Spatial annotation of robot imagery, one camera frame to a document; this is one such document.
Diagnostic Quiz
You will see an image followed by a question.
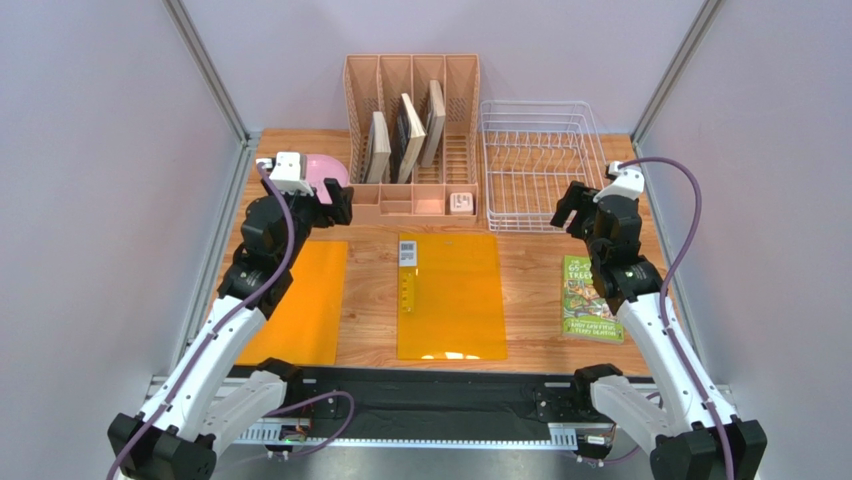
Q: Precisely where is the green treehouse book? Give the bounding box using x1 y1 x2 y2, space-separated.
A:
561 255 625 344

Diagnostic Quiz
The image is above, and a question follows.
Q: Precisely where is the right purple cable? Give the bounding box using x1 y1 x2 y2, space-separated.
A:
578 156 737 480

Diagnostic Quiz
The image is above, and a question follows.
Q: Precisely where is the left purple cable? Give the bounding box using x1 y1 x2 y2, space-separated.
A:
105 159 357 480

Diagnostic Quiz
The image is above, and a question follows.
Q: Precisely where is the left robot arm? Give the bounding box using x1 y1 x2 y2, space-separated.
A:
107 178 354 479

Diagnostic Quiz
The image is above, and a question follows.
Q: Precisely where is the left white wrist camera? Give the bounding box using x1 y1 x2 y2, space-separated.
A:
255 151 315 196

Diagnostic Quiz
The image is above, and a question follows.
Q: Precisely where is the pink plastic file organizer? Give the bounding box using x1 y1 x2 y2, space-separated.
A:
343 53 480 226

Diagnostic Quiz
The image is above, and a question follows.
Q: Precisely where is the pink plate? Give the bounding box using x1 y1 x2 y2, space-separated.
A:
306 154 349 205

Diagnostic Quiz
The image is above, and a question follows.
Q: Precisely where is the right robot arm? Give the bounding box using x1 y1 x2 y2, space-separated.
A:
551 181 768 479

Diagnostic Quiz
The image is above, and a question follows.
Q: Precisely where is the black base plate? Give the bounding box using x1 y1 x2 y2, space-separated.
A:
229 364 657 442

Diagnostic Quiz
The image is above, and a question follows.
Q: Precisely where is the purple cable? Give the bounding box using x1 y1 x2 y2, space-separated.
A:
105 159 357 480
578 156 737 480

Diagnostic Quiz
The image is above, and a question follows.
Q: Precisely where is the middle book black cover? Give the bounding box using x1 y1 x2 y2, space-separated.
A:
390 93 426 184

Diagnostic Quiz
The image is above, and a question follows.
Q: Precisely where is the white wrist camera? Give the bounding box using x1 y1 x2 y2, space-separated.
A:
593 161 645 203
255 151 315 196

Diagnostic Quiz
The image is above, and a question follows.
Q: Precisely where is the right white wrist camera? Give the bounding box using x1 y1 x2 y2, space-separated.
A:
593 161 645 203

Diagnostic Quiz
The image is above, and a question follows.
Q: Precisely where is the left orange plastic sheet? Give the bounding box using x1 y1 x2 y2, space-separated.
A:
236 241 348 366

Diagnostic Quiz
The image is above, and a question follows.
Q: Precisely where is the white power adapter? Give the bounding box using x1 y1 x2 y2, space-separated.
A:
448 192 475 216

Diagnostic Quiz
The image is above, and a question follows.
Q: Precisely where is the white wire dish rack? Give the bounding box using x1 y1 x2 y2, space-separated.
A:
479 100 607 233

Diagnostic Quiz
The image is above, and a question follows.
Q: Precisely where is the left book blue cover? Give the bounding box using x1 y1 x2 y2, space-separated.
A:
362 111 391 184

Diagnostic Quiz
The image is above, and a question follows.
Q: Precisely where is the right book grey cover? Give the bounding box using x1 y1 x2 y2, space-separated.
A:
419 80 446 168

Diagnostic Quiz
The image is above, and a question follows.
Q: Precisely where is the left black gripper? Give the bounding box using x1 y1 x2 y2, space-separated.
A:
261 175 353 268

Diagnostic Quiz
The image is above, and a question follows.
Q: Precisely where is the aluminium rail frame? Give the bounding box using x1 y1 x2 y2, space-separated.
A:
107 358 767 479

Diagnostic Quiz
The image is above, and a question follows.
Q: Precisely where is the centre orange plastic sheet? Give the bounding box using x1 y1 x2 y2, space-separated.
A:
396 233 508 361

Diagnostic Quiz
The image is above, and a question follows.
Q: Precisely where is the orange plastic sheet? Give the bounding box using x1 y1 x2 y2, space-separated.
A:
236 241 348 366
396 233 508 361

